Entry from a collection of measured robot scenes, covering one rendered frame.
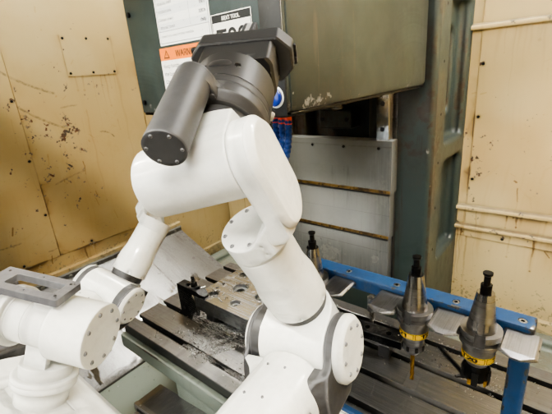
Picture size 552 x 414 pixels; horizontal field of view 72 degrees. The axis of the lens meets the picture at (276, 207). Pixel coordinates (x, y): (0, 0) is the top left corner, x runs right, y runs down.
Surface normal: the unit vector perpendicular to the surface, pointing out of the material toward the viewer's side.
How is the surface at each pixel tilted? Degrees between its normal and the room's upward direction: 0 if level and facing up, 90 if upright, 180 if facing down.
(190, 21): 90
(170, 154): 120
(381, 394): 0
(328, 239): 91
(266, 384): 8
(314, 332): 28
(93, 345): 101
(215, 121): 34
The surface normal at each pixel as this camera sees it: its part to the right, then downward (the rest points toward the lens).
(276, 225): -0.14, 0.70
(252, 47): -0.15, -0.65
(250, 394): -0.18, -0.96
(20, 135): 0.77, 0.15
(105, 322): 0.97, 0.18
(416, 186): -0.63, 0.30
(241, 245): -0.40, -0.69
